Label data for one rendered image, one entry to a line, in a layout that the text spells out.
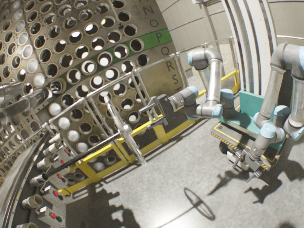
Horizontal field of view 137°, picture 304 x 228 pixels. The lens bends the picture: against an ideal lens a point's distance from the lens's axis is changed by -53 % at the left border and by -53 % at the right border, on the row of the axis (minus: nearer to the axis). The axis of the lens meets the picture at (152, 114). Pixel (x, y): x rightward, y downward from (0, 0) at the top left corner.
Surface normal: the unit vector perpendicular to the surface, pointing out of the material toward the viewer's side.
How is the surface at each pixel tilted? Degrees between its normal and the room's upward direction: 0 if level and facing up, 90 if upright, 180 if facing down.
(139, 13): 90
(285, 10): 90
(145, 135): 90
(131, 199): 0
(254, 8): 90
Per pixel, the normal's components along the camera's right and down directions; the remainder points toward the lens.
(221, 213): -0.36, -0.82
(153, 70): 0.39, 0.32
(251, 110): -0.85, 0.49
